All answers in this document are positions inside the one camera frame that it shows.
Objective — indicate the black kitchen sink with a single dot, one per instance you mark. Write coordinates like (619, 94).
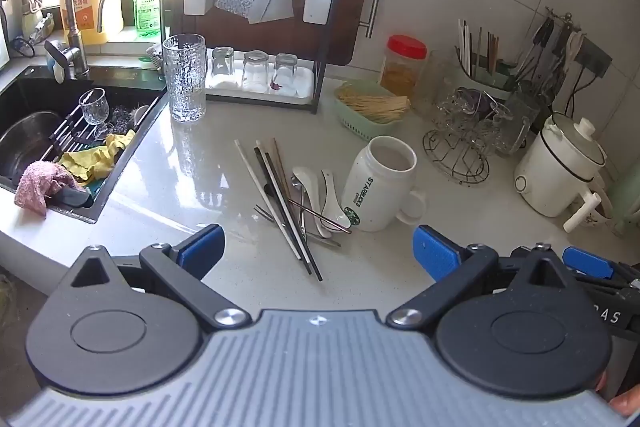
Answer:
(30, 92)

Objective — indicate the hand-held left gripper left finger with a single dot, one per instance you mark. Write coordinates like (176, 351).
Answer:
(202, 252)

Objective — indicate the bunch of upright chopsticks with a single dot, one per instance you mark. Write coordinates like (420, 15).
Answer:
(480, 47)

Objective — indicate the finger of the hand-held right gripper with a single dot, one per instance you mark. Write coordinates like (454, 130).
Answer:
(587, 259)

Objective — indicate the person's right hand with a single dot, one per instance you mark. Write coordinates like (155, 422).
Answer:
(627, 402)

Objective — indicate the white ceramic spoon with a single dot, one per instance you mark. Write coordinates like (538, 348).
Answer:
(305, 177)
(332, 192)

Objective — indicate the clear glass with red mark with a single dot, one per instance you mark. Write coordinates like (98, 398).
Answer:
(285, 74)

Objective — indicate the small wine glass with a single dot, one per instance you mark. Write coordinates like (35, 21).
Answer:
(95, 107)

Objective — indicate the clear glass pitcher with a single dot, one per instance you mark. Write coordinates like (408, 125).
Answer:
(435, 82)

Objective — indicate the white plastic board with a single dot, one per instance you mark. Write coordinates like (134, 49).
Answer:
(4, 37)

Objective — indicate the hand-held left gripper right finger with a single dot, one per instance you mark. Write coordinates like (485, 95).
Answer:
(435, 252)

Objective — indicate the row of hanging utensils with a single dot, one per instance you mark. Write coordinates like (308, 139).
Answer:
(542, 42)

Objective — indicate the yellow cloth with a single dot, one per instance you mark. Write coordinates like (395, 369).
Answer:
(95, 157)

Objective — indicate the green bottle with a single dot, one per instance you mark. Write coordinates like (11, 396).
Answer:
(147, 12)

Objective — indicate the red lid plastic jar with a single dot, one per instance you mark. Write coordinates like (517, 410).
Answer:
(402, 72)

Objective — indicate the sink drain rack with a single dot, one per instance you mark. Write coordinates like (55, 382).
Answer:
(70, 127)

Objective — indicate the white ceramic mug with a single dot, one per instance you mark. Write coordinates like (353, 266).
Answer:
(380, 187)

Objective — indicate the steel wool scrubber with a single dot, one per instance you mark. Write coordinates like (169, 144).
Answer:
(120, 117)

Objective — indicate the dry noodle bundle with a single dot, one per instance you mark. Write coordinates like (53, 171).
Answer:
(375, 104)

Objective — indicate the pink cloth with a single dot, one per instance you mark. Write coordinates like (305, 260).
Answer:
(37, 187)

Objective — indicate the green chopstick holder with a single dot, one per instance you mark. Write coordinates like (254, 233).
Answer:
(480, 82)

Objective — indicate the patterned clear glass cup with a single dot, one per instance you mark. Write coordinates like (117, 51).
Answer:
(500, 127)
(452, 107)

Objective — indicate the tall textured glass mug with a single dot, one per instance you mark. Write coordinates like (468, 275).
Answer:
(185, 82)

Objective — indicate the tall steel kitchen faucet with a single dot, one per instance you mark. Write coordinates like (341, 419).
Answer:
(74, 42)

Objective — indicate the steel pot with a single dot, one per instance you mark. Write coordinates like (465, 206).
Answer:
(25, 142)

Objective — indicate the white electric pot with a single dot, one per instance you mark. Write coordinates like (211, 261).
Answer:
(550, 177)

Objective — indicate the green plastic basket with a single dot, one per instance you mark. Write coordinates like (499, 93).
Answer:
(360, 127)

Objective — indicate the clear drinking glass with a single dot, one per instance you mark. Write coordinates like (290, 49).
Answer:
(256, 72)
(222, 62)

